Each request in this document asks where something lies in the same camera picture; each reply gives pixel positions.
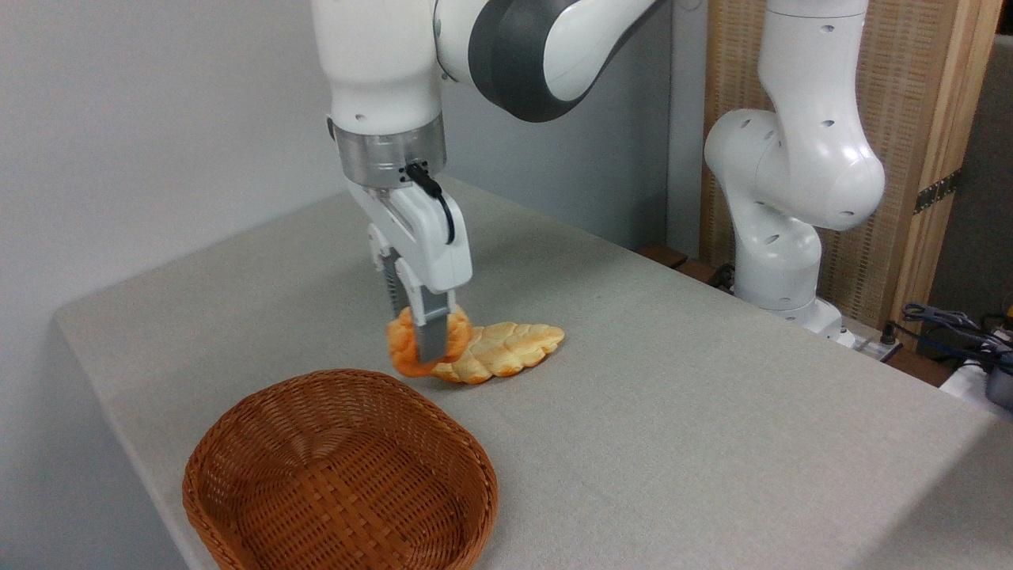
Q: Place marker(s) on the brown woven wicker basket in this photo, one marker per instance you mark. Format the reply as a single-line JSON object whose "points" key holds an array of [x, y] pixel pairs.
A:
{"points": [[340, 475]]}

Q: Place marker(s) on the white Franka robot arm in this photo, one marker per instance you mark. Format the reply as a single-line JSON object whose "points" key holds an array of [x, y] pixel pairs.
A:
{"points": [[791, 158]]}

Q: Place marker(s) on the grey tablecloth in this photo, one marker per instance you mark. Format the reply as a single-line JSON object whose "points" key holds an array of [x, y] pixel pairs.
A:
{"points": [[673, 435]]}

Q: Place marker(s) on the black metal hinge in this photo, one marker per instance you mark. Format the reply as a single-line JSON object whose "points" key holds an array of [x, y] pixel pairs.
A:
{"points": [[938, 191]]}

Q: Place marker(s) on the long braided bread loaf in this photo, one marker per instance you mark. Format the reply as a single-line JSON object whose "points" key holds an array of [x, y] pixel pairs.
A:
{"points": [[514, 344]]}

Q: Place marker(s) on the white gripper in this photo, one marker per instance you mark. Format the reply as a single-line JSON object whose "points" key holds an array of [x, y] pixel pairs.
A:
{"points": [[427, 237]]}

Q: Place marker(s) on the round bread roll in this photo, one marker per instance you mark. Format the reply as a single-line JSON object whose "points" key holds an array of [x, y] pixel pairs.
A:
{"points": [[404, 348]]}

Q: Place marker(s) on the wooden woven screen panel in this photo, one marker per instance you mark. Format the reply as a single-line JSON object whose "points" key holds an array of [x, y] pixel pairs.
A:
{"points": [[910, 95]]}

